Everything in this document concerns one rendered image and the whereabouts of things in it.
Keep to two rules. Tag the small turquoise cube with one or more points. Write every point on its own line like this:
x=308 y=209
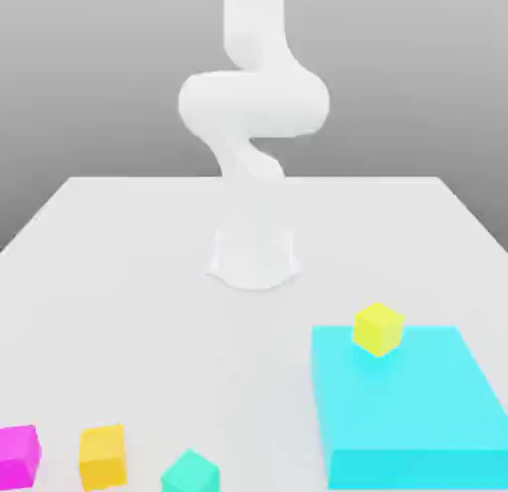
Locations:
x=190 y=474

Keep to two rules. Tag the small magenta cube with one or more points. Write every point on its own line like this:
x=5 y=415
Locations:
x=18 y=456

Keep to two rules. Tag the small yellow cube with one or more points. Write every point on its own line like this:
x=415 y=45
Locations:
x=378 y=329

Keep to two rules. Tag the large cyan box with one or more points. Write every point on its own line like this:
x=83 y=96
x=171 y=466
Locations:
x=412 y=404

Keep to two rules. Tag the small orange cube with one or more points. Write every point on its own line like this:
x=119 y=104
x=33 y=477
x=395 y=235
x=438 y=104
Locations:
x=102 y=456

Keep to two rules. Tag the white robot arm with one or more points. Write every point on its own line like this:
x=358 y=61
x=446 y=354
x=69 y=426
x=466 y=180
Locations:
x=254 y=103

